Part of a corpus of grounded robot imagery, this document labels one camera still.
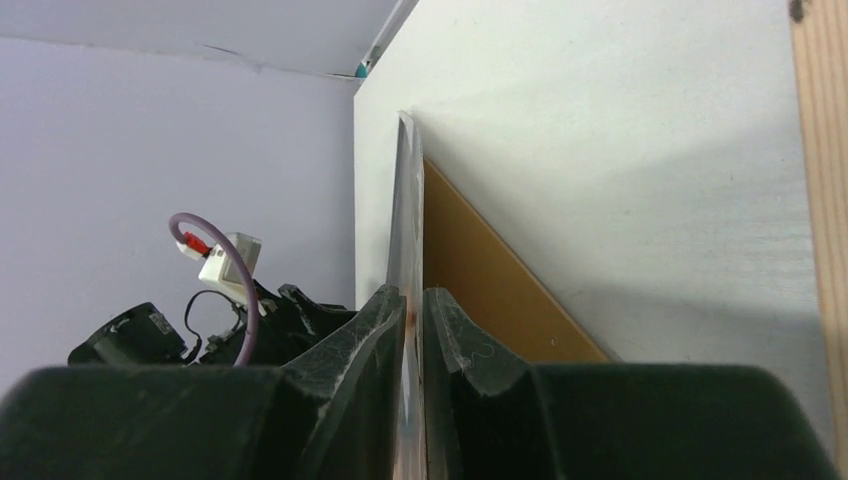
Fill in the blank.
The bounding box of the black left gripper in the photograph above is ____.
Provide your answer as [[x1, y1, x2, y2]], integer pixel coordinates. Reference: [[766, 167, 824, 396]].
[[198, 284, 357, 366]]

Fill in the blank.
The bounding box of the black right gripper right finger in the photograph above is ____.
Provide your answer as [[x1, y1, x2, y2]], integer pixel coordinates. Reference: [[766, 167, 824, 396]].
[[422, 288, 838, 479]]

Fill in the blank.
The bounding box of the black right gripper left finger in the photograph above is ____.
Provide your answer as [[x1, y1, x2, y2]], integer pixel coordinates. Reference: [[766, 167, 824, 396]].
[[1, 285, 406, 479]]

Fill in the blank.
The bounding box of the clear plastic sheet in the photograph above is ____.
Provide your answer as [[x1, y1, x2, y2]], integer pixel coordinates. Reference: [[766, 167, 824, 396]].
[[386, 111, 427, 479]]

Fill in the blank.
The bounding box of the light wooden picture frame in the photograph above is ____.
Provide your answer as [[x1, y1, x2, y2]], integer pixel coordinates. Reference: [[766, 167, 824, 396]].
[[788, 0, 847, 475]]

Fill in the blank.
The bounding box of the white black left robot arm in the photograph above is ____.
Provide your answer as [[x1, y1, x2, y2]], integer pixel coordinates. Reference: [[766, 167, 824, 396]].
[[67, 284, 357, 366]]

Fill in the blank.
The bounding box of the brown backing board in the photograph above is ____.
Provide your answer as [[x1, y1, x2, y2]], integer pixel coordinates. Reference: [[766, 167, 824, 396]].
[[423, 160, 609, 363]]

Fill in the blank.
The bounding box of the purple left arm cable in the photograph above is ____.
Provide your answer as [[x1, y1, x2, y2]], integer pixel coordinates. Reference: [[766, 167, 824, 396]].
[[168, 212, 260, 368]]

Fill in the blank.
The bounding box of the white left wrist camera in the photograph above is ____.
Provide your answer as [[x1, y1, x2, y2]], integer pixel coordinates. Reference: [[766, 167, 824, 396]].
[[198, 232, 262, 306]]

